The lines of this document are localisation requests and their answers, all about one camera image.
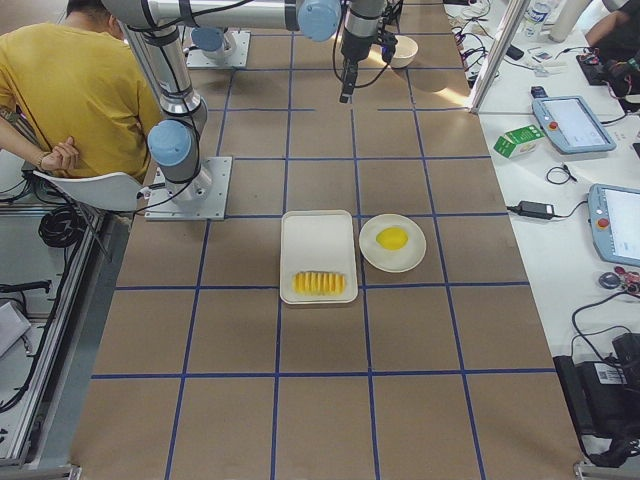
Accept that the cream rectangular tray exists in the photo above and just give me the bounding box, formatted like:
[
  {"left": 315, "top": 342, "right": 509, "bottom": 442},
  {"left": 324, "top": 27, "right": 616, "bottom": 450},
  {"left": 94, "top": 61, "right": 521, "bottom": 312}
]
[{"left": 280, "top": 210, "right": 358, "bottom": 305}]

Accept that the teach pendant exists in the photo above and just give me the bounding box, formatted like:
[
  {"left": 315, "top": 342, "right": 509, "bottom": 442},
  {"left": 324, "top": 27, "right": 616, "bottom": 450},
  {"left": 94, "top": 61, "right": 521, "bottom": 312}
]
[
  {"left": 587, "top": 184, "right": 639, "bottom": 266},
  {"left": 532, "top": 96, "right": 616, "bottom": 154}
]

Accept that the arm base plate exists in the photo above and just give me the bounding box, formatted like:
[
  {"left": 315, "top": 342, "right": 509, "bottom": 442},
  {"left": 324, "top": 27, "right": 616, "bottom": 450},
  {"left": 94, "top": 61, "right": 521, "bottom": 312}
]
[
  {"left": 143, "top": 156, "right": 233, "bottom": 221},
  {"left": 186, "top": 28, "right": 251, "bottom": 69}
]

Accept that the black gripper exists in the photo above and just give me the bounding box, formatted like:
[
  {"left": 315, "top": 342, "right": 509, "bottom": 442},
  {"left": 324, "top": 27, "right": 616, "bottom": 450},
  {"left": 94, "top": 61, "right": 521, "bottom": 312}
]
[{"left": 339, "top": 19, "right": 396, "bottom": 103}]

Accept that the aluminium frame post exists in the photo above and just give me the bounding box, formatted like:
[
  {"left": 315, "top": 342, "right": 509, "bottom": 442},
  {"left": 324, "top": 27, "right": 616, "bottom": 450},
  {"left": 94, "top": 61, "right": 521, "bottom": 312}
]
[{"left": 468, "top": 0, "right": 529, "bottom": 114}]

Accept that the sliced yellow food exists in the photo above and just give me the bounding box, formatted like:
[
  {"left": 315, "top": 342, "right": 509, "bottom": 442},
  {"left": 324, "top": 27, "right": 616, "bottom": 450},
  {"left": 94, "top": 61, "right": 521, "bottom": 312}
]
[{"left": 292, "top": 271, "right": 346, "bottom": 296}]

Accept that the white chair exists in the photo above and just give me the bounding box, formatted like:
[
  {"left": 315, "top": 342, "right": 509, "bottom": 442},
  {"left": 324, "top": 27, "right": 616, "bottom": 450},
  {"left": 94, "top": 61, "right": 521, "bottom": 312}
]
[{"left": 34, "top": 170, "right": 142, "bottom": 212}]

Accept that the person in yellow shirt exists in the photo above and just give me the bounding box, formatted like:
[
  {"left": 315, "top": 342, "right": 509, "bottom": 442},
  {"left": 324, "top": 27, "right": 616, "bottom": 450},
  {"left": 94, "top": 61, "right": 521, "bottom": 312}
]
[{"left": 1, "top": 1, "right": 161, "bottom": 181}]

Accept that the yellow lemon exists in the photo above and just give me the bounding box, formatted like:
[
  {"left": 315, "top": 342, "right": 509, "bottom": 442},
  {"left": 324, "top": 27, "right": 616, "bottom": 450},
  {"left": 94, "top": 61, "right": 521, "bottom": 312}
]
[{"left": 376, "top": 226, "right": 409, "bottom": 251}]

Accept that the water bottle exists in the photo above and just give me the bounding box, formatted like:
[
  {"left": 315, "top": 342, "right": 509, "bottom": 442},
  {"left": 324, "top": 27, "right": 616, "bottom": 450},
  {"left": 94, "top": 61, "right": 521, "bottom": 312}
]
[{"left": 522, "top": 0, "right": 551, "bottom": 41}]

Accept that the white bowl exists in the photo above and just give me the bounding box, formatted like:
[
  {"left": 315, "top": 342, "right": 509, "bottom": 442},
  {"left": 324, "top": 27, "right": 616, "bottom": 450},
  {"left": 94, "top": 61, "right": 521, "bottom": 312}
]
[{"left": 390, "top": 35, "right": 419, "bottom": 69}]

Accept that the upper teach pendant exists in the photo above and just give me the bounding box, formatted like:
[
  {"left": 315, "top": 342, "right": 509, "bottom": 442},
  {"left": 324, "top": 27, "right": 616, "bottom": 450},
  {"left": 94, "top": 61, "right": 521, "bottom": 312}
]
[{"left": 532, "top": 96, "right": 616, "bottom": 154}]

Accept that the lower teach pendant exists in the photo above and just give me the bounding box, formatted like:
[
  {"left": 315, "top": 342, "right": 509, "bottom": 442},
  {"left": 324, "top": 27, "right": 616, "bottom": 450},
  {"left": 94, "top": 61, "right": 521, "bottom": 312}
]
[{"left": 587, "top": 184, "right": 639, "bottom": 266}]

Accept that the green white carton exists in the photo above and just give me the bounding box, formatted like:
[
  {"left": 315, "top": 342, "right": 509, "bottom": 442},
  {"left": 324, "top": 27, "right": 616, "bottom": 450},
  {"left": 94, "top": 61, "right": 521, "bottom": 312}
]
[{"left": 493, "top": 125, "right": 545, "bottom": 159}]

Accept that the cream round plate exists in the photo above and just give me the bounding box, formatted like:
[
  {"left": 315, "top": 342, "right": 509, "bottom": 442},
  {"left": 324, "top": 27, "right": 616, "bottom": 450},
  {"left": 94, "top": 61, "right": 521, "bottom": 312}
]
[{"left": 359, "top": 214, "right": 427, "bottom": 273}]

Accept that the black laptop charger brick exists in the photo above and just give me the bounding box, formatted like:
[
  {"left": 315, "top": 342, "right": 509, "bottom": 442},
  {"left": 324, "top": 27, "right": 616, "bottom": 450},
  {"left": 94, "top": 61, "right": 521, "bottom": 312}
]
[{"left": 507, "top": 200, "right": 555, "bottom": 220}]

